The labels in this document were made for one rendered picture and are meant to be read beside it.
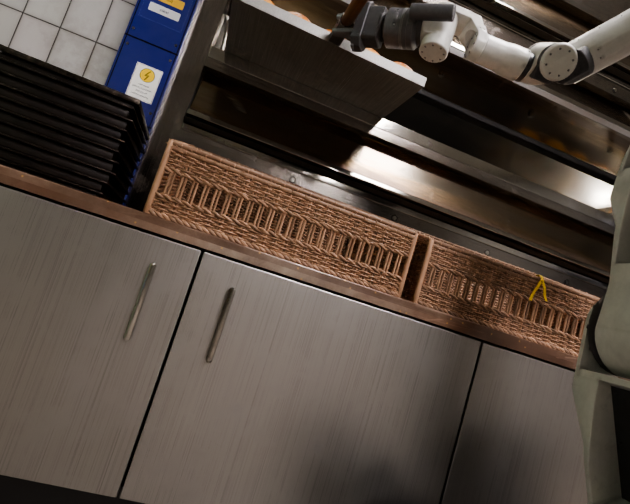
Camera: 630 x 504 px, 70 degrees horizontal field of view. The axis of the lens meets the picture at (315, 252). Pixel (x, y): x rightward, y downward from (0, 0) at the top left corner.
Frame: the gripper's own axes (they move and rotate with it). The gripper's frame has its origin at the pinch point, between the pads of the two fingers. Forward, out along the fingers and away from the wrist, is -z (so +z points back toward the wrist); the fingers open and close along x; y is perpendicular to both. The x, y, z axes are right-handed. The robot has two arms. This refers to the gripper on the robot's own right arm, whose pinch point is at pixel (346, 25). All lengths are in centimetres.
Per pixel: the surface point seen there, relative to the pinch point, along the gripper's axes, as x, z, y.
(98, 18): 7, -74, -7
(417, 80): 0.9, 15.8, 19.9
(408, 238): 48, 29, 3
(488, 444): 85, 54, 13
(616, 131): -19, 74, 74
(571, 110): -19, 58, 64
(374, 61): 1.2, 5.1, 12.2
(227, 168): 47, -5, -21
